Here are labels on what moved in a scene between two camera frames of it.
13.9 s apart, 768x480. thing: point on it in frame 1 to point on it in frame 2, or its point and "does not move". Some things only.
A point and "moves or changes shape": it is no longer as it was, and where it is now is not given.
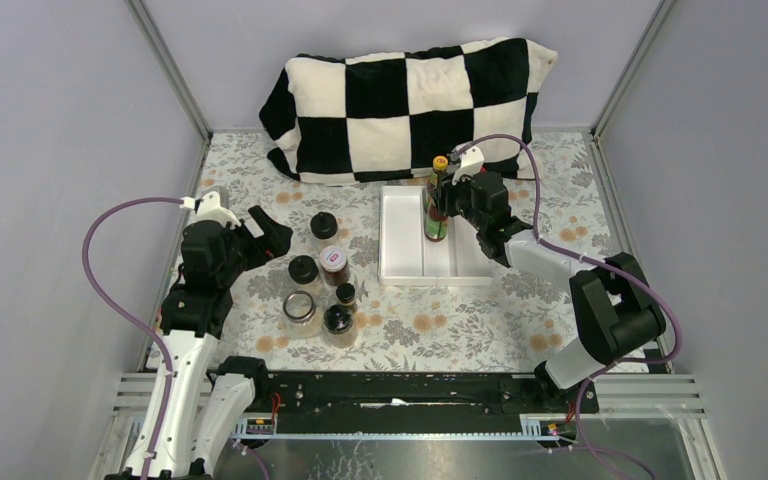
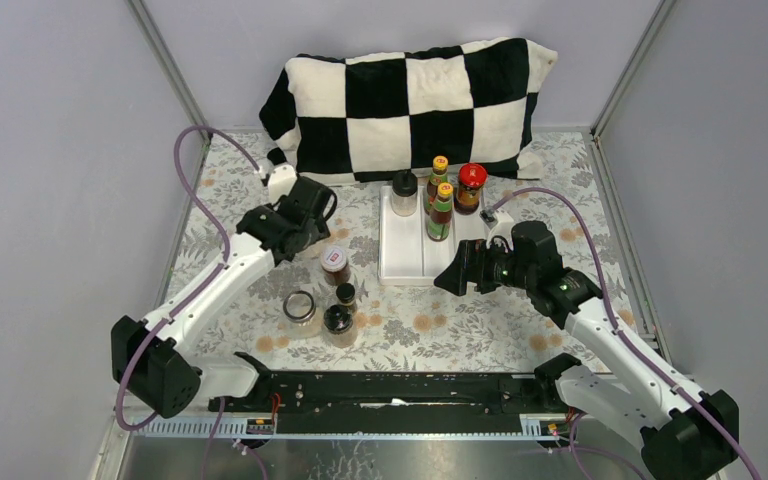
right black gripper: [465, 180] to [470, 265]
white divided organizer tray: [406, 256] does not move
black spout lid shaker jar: [324, 228] moves or changes shape
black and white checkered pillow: [384, 116] does not move
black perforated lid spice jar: [340, 326] does not move
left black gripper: [276, 240] to [319, 231]
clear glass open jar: [300, 318] does not move
